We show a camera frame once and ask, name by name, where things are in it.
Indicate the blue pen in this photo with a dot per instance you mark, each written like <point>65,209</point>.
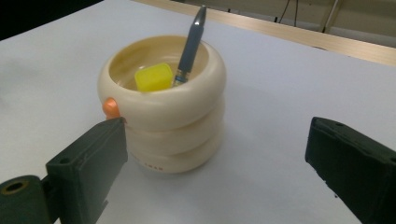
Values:
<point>191,46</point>

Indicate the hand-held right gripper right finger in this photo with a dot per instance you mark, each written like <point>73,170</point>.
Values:
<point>355,168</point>

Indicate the yellow highlighter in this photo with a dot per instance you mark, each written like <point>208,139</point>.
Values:
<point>152,77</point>

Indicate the white table sheet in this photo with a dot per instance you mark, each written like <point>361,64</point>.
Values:
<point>280,93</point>

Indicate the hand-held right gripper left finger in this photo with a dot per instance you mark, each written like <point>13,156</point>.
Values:
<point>87,165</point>

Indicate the cream duck pen holder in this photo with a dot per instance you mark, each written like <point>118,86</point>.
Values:
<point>174,112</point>

